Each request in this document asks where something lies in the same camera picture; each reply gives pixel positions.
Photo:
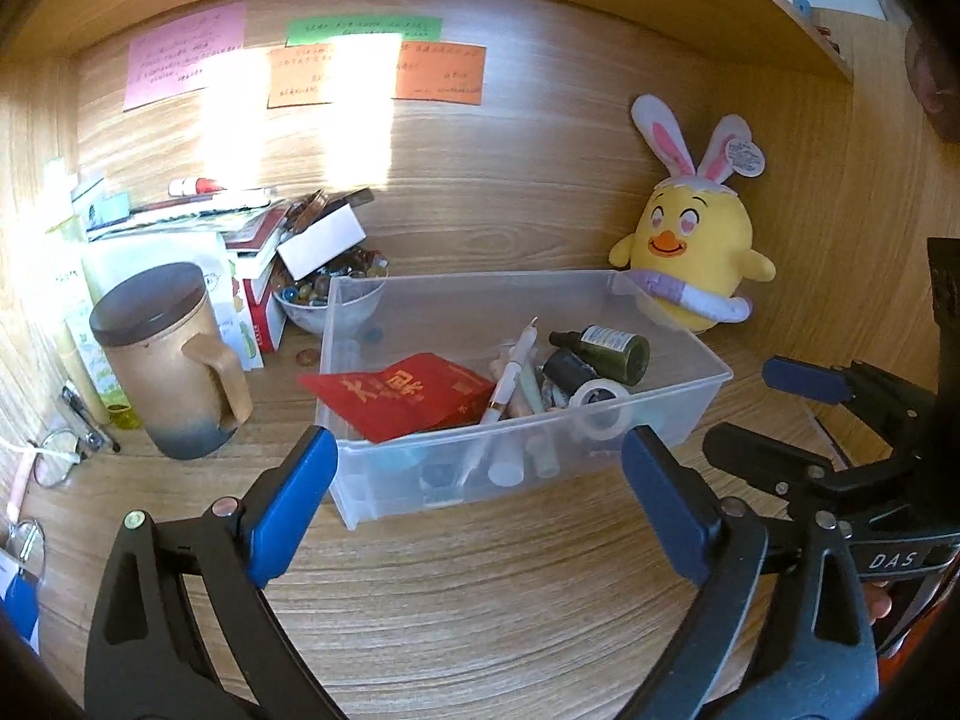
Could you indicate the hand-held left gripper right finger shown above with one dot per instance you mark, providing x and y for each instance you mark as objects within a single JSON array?
[{"x": 667, "y": 510}]

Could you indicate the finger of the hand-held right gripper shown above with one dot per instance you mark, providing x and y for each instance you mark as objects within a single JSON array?
[
  {"x": 750, "y": 450},
  {"x": 806, "y": 379}
]

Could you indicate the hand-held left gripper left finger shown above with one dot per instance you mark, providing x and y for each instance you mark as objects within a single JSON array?
[{"x": 296, "y": 502}]

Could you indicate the light blue bottle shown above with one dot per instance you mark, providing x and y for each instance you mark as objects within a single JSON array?
[{"x": 394, "y": 461}]

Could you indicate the white tape roll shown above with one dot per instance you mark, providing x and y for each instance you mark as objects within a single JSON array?
[{"x": 585, "y": 420}]

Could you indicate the clear plastic box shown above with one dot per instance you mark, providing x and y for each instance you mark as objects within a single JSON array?
[{"x": 420, "y": 480}]

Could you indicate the red envelope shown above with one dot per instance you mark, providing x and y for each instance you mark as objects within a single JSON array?
[{"x": 397, "y": 394}]

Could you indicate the white plastic bottle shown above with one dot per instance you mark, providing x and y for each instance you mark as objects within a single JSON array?
[{"x": 506, "y": 469}]

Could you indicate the dark green bottle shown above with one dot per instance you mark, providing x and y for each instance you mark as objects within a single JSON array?
[{"x": 607, "y": 352}]

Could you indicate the pale green tube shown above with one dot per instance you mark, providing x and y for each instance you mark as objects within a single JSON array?
[{"x": 532, "y": 394}]

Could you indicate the white pen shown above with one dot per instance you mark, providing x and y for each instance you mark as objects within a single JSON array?
[{"x": 514, "y": 371}]

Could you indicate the person's right hand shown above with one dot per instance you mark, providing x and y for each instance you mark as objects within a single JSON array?
[{"x": 877, "y": 600}]

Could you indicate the yellow chick plush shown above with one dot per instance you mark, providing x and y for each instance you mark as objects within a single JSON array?
[{"x": 697, "y": 240}]

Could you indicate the brown lidded mug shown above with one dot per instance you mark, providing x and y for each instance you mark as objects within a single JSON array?
[{"x": 165, "y": 375}]

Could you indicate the glass bowl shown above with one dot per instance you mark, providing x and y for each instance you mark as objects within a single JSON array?
[{"x": 300, "y": 319}]

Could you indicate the white fruit printed carton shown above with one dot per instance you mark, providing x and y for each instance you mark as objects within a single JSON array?
[{"x": 259, "y": 307}]

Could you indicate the metal nail clipper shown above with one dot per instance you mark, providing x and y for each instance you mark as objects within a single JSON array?
[{"x": 90, "y": 420}]

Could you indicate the pile of glass beads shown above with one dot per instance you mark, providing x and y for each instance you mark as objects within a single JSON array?
[{"x": 337, "y": 270}]

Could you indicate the white printed pouch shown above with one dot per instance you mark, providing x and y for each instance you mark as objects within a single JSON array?
[{"x": 217, "y": 277}]

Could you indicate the white cardboard box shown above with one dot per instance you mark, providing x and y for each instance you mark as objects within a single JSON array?
[{"x": 322, "y": 240}]

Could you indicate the pink pen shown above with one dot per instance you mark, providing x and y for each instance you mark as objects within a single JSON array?
[{"x": 20, "y": 491}]

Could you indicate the stack of books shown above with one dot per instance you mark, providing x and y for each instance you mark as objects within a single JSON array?
[{"x": 210, "y": 221}]

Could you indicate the dark flat clip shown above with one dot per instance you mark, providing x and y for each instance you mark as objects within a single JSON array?
[{"x": 358, "y": 197}]

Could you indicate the red white marker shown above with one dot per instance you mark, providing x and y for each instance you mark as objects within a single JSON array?
[{"x": 195, "y": 186}]

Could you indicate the person's head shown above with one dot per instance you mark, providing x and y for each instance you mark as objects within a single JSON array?
[{"x": 934, "y": 67}]

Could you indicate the pale teal box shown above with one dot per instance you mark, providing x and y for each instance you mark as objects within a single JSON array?
[{"x": 105, "y": 206}]

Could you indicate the orange sticky note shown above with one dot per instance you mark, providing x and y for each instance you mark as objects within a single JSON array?
[
  {"x": 442, "y": 71},
  {"x": 300, "y": 79}
]

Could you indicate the pink sticky note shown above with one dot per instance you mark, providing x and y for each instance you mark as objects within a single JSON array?
[{"x": 184, "y": 56}]

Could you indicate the green sticky note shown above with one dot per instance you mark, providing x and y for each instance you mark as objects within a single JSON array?
[{"x": 360, "y": 30}]

